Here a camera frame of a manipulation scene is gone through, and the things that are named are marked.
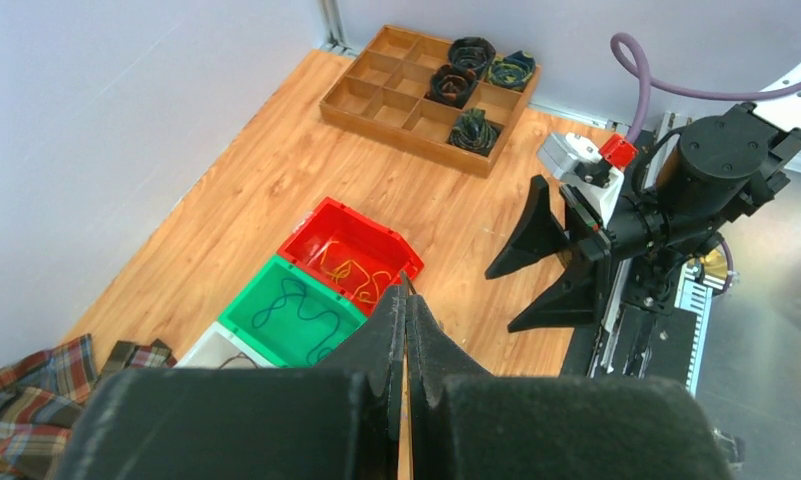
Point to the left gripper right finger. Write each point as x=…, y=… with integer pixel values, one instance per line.
x=467, y=423

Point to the red plastic bin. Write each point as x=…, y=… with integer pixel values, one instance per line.
x=350, y=253

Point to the wooden compartment tray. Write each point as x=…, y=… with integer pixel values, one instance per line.
x=453, y=102

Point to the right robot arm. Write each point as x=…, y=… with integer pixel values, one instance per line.
x=763, y=135

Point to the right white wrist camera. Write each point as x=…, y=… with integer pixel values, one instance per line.
x=596, y=172

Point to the green plastic bin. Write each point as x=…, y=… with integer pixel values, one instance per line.
x=290, y=318

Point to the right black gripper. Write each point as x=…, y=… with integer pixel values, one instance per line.
x=574, y=299

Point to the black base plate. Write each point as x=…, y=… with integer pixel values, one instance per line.
x=638, y=332

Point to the plaid flannel shirt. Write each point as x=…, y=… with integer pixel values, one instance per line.
x=44, y=394

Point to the white plastic bin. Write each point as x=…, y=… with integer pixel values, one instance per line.
x=220, y=348

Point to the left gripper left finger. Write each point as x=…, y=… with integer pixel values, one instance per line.
x=339, y=419

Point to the right aluminium corner post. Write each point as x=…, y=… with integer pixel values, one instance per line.
x=335, y=39

